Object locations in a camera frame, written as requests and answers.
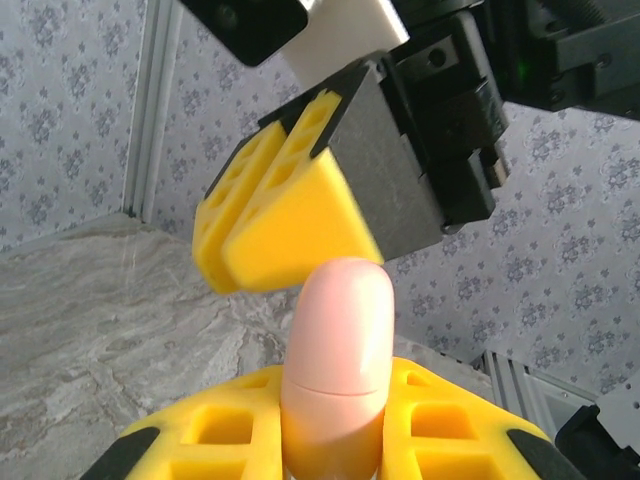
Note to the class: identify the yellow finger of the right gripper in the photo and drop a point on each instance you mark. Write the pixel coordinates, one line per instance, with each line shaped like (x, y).
(225, 200)
(310, 225)

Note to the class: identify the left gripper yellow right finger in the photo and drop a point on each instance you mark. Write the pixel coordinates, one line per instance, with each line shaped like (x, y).
(450, 440)

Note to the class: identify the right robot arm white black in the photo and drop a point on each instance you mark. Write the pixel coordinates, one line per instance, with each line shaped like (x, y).
(600, 440)

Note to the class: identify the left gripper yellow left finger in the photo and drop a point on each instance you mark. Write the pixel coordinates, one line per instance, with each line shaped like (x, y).
(215, 440)

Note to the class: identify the aluminium table side rail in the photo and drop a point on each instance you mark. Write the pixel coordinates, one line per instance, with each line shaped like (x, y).
(525, 390)

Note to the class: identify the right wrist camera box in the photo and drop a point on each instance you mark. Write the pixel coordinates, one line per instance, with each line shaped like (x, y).
(250, 25)

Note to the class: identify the aluminium frame post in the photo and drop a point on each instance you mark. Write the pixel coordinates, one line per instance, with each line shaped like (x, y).
(155, 100)

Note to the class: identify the pink earbud charging case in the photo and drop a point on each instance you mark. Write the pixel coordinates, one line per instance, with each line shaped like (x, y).
(340, 325)

